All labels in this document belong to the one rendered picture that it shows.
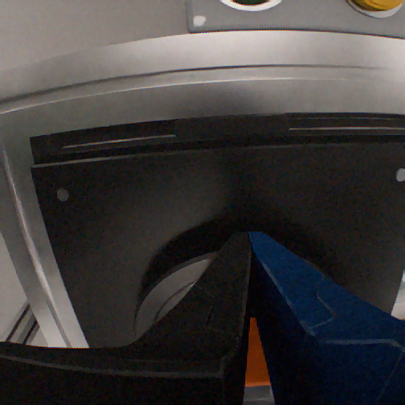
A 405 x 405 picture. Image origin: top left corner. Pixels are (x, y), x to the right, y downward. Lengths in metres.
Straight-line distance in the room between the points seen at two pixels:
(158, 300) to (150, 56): 0.14
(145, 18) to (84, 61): 0.11
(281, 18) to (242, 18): 0.02
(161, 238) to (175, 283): 0.03
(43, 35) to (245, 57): 0.20
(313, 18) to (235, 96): 0.06
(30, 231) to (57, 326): 0.09
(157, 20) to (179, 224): 0.17
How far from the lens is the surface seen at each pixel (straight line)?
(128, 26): 0.29
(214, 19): 0.18
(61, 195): 0.20
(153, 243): 0.20
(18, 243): 0.25
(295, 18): 0.19
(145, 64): 0.18
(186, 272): 0.18
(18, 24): 0.33
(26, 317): 0.33
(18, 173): 0.22
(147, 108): 0.18
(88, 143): 0.24
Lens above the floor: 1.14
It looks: 67 degrees down
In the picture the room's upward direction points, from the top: 176 degrees counter-clockwise
